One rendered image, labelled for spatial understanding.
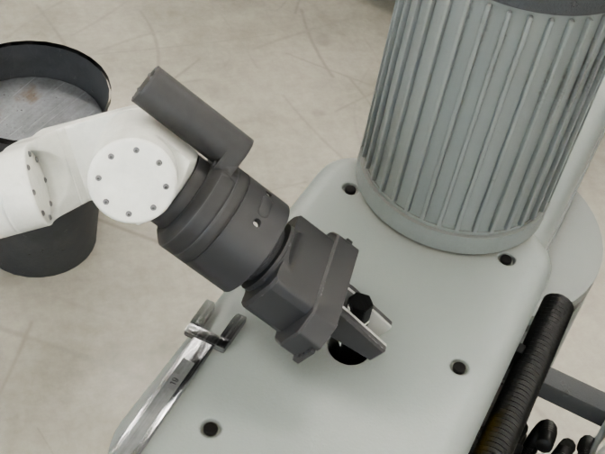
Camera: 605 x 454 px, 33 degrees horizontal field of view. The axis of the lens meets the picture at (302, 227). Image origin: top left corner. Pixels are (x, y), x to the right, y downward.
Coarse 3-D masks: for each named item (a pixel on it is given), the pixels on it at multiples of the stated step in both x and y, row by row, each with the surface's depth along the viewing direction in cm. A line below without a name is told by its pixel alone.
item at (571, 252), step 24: (576, 192) 159; (576, 216) 155; (576, 240) 152; (600, 240) 153; (552, 264) 147; (576, 264) 148; (600, 264) 149; (552, 288) 144; (576, 288) 145; (576, 312) 149
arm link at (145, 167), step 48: (144, 96) 77; (192, 96) 78; (96, 144) 79; (144, 144) 74; (192, 144) 79; (240, 144) 79; (96, 192) 74; (144, 192) 75; (192, 192) 79; (240, 192) 79; (192, 240) 79
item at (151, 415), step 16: (208, 304) 90; (192, 320) 88; (240, 320) 89; (192, 336) 87; (208, 336) 87; (224, 336) 87; (192, 352) 86; (208, 352) 86; (176, 368) 84; (192, 368) 85; (160, 384) 83; (176, 384) 83; (160, 400) 82; (176, 400) 83; (144, 416) 81; (160, 416) 81; (128, 432) 80; (144, 432) 80; (128, 448) 79
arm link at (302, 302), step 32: (256, 192) 80; (256, 224) 80; (288, 224) 84; (224, 256) 79; (256, 256) 79; (288, 256) 81; (320, 256) 84; (352, 256) 87; (224, 288) 82; (256, 288) 82; (288, 288) 80; (320, 288) 82; (288, 320) 82; (320, 320) 81
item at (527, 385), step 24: (552, 312) 107; (528, 336) 105; (552, 336) 105; (528, 360) 102; (552, 360) 104; (504, 384) 102; (528, 384) 100; (504, 408) 98; (528, 408) 99; (504, 432) 96
